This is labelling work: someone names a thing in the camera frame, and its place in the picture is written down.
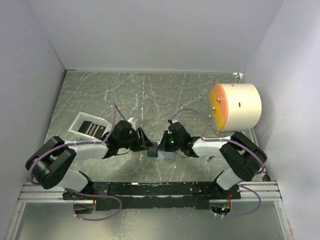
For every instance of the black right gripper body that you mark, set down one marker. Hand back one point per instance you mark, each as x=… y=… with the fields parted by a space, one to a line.
x=175 y=144

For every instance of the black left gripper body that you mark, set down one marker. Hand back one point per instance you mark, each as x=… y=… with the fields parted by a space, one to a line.
x=132 y=141

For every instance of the green card holder wallet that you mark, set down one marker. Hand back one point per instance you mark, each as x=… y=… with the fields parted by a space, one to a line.
x=162 y=155

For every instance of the black credit card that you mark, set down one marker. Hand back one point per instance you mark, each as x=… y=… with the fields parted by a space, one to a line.
x=152 y=152

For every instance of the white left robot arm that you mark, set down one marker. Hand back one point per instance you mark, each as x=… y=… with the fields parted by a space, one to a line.
x=50 y=165

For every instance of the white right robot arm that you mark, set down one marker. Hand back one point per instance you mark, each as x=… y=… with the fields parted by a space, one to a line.
x=244 y=158

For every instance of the white card tray box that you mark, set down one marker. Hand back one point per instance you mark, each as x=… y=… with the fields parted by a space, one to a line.
x=81 y=116

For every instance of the black cards in tray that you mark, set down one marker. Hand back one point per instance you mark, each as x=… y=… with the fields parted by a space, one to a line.
x=92 y=129

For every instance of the white cylinder with orange lid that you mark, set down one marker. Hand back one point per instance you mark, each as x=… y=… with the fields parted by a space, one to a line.
x=235 y=106

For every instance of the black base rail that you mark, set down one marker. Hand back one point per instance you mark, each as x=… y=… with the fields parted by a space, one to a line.
x=149 y=195

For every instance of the aluminium frame profile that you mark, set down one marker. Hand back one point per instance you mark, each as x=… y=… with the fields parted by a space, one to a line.
x=31 y=193

